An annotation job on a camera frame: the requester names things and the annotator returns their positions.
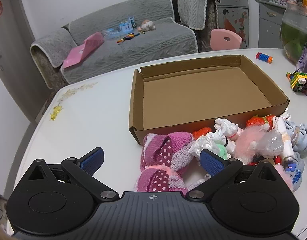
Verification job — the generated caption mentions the white towel peach band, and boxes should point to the white towel peach band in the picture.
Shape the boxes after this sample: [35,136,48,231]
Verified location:
[273,112,294,159]

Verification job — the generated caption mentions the large glass jar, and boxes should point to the large glass jar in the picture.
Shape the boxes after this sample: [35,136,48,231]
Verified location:
[280,5,307,63]

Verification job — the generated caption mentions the grey sock bundle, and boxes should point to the grey sock bundle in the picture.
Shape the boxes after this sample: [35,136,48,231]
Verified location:
[286,120,307,153]

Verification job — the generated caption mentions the small plush doll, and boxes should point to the small plush doll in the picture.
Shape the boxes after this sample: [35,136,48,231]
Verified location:
[138,20,156,32]

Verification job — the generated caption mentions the multicoloured block cube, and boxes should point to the multicoloured block cube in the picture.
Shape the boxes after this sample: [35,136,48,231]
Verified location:
[287,72,307,93]

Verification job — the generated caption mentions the pink wedge cushion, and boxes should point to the pink wedge cushion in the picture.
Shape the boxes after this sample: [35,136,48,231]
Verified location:
[61,32,105,70]

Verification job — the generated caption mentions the grey cabinet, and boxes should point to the grey cabinet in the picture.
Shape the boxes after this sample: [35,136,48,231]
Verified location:
[255,0,291,49]

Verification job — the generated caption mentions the orange plastic bag green tie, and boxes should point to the orange plastic bag green tie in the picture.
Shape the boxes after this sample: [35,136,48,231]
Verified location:
[246,115,265,130]

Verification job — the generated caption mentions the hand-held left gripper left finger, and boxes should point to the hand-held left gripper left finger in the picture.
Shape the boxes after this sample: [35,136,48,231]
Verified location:
[28,147,119,202]

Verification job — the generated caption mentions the blue toy castle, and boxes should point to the blue toy castle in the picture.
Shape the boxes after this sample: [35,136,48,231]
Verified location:
[118,16,137,34]

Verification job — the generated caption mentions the pink plastic chair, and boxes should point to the pink plastic chair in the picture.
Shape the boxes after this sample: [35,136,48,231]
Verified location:
[211,29,243,52]

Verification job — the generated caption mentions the grey door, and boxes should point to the grey door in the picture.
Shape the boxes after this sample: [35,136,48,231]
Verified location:
[0,0,35,80]

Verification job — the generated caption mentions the refrigerator with flower stickers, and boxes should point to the refrigerator with flower stickers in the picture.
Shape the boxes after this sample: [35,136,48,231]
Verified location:
[187,0,259,49]

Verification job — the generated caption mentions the grey quilted sofa seat cover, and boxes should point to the grey quilted sofa seat cover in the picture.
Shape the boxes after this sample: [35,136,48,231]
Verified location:
[60,0,198,84]

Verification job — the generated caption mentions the mint green cloth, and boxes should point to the mint green cloth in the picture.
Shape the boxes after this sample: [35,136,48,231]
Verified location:
[215,144,231,160]

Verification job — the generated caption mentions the pink dotted fleece slipper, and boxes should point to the pink dotted fleece slipper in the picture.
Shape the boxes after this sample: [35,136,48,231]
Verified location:
[133,165,189,198]
[141,131,195,174]

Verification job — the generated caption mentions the grey quilted armrest cover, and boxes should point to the grey quilted armrest cover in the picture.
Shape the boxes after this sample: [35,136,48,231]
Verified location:
[30,27,77,68]
[177,0,219,30]

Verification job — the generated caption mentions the clear plastic toy bag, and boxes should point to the clear plastic toy bag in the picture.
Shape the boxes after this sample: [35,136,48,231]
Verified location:
[101,27,124,40]

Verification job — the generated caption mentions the blue orange brick strip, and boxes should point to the blue orange brick strip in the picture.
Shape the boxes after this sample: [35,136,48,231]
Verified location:
[256,52,273,63]

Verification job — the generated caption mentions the grey sofa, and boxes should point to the grey sofa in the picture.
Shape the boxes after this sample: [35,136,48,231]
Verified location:
[30,0,219,89]

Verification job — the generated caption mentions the scattered toy bricks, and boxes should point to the scattered toy bricks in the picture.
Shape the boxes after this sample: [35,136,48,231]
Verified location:
[116,33,141,43]

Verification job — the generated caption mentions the white knotted cloth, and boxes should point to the white knotted cloth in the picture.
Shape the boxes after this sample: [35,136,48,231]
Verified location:
[214,118,244,143]
[189,132,235,159]

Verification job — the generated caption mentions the brown cardboard box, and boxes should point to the brown cardboard box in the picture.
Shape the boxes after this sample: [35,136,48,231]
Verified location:
[128,54,290,145]

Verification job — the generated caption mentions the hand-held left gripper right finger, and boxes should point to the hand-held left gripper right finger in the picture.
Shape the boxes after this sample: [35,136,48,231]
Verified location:
[186,149,279,202]

